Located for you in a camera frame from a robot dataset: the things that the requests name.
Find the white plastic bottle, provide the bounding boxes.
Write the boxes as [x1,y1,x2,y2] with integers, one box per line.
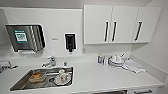
[102,54,109,66]

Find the stack of white dishes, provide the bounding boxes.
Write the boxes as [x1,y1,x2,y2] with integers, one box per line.
[108,53,126,68]

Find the white mug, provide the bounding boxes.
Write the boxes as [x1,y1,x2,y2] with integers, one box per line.
[57,68,69,83]

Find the chrome sink faucet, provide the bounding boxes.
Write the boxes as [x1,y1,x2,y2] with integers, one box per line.
[41,55,57,69]

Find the white plate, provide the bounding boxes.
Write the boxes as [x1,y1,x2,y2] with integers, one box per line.
[53,75,71,85]

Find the orange sponge in bowl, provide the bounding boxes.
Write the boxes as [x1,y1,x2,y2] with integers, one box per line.
[29,72,46,83]

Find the steel paper towel dispenser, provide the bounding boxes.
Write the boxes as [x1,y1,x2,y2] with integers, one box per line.
[4,23,47,54]

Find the steel sink basin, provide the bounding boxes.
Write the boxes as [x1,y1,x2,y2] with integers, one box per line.
[9,66,75,92]

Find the white narrow drawer cabinet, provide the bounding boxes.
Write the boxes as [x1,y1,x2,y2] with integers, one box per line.
[133,88,154,94]

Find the dish rack with items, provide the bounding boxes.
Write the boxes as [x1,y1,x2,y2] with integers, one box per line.
[0,60,18,71]

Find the white wall outlet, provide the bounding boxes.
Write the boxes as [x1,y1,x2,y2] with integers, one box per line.
[81,46,87,54]

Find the black wall soap dispenser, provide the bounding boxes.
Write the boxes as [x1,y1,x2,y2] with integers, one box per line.
[64,32,77,54]

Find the small wall label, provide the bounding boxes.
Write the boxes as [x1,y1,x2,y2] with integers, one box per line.
[51,38,60,42]

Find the white three-door wall cabinet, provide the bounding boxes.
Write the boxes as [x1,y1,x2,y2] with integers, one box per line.
[83,3,162,45]

